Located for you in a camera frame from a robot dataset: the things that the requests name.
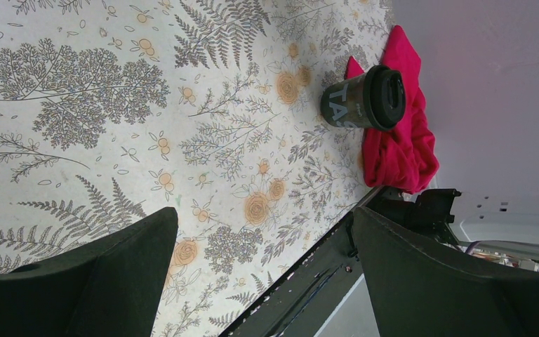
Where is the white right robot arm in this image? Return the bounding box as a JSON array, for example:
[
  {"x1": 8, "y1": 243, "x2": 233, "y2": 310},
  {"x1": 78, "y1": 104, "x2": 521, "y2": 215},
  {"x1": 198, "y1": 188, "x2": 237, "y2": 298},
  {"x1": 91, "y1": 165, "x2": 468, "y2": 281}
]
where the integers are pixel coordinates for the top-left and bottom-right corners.
[{"x1": 449, "y1": 192, "x2": 539, "y2": 264}]

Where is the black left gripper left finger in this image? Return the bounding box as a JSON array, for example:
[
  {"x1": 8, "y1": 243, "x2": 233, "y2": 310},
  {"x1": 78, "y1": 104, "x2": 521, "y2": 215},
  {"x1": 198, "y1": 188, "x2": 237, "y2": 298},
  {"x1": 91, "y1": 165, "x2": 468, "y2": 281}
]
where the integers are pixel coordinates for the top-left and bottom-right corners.
[{"x1": 0, "y1": 207, "x2": 178, "y2": 336}]

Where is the floral tablecloth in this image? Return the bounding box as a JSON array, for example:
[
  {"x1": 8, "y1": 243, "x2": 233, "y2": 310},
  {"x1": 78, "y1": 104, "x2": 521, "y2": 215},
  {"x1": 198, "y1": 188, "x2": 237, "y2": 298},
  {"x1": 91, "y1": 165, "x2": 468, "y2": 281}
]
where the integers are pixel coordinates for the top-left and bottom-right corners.
[{"x1": 0, "y1": 1, "x2": 394, "y2": 336}]

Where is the single black coffee cup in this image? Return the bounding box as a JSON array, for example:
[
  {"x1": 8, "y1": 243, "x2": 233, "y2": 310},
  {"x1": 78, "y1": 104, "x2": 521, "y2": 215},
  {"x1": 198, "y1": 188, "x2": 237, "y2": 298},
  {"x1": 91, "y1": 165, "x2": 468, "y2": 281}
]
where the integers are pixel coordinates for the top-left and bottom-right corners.
[{"x1": 319, "y1": 76, "x2": 371, "y2": 128}]

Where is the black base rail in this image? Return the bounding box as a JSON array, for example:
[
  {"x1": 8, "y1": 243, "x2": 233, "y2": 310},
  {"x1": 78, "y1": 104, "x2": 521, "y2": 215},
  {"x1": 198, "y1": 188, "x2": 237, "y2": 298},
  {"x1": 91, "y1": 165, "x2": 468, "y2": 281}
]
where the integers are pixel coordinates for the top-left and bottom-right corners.
[{"x1": 221, "y1": 187, "x2": 461, "y2": 336}]

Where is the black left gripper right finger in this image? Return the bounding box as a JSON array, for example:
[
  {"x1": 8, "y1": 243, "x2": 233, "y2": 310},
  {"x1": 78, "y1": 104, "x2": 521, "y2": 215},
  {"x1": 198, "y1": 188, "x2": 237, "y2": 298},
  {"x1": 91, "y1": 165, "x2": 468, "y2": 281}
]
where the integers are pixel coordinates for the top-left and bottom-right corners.
[{"x1": 353, "y1": 208, "x2": 539, "y2": 336}]

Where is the crumpled magenta cloth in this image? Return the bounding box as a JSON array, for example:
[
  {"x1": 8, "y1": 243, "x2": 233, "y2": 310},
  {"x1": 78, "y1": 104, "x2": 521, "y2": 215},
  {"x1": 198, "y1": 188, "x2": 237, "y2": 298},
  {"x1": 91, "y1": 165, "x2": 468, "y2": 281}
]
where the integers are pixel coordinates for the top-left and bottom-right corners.
[{"x1": 361, "y1": 25, "x2": 439, "y2": 194}]

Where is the single black lid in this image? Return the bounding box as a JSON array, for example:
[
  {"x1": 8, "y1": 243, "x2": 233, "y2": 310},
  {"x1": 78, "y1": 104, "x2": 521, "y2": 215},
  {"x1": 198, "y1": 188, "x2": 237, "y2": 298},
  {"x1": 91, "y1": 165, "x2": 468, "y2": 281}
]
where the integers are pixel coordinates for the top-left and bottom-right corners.
[{"x1": 364, "y1": 65, "x2": 406, "y2": 131}]

